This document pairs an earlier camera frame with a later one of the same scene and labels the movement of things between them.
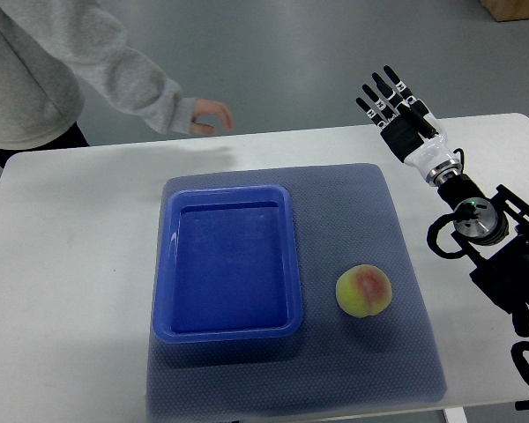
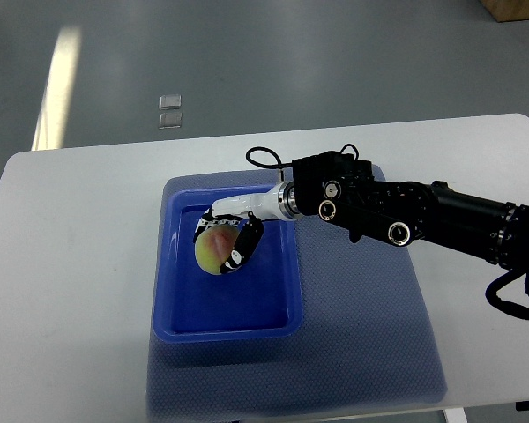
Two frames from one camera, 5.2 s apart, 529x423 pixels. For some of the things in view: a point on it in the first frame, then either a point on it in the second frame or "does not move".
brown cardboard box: x=514 y=10 does not move
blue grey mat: x=339 y=362 does not move
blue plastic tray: x=226 y=266 does not move
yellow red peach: x=363 y=291 → x=214 y=245
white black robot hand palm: x=410 y=144 → x=279 y=204
